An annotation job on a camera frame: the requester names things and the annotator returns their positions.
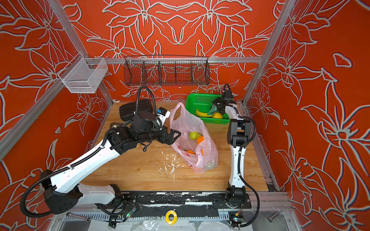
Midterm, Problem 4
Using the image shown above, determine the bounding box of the black wire basket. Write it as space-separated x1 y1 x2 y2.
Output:
123 55 211 87

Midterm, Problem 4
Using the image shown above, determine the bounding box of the yellow tape roll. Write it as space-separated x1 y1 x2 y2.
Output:
165 210 178 225

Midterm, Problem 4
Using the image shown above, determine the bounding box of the green fruit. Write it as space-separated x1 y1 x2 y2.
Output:
189 132 202 140

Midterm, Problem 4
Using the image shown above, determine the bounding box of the pink plastic bag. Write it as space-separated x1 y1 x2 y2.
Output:
169 103 218 173

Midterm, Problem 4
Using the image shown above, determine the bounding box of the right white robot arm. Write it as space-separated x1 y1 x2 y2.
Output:
208 84 260 229

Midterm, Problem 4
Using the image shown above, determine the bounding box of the yellow banana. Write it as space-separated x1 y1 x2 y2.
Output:
196 109 213 117

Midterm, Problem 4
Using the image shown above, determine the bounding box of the metal wrench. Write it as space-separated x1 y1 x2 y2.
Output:
66 212 92 222

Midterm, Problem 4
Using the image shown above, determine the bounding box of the clear plastic bin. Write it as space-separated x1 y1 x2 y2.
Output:
58 53 108 93

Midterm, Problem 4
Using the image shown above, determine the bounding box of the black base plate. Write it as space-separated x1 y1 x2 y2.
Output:
97 190 252 210

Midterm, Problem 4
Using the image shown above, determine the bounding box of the yellow apple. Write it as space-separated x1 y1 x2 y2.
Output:
212 112 223 119

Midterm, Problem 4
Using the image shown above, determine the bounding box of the black tool case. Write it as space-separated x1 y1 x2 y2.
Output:
119 99 153 121

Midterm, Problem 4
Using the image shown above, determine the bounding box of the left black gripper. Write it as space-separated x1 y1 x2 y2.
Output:
138 123 183 145

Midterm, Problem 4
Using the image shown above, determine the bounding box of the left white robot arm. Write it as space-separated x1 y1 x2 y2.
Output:
19 86 181 218

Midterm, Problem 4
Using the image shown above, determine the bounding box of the green plastic basket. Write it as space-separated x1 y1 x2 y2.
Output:
186 93 230 125

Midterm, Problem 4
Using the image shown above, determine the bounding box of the black hex key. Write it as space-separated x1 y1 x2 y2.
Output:
109 122 124 129

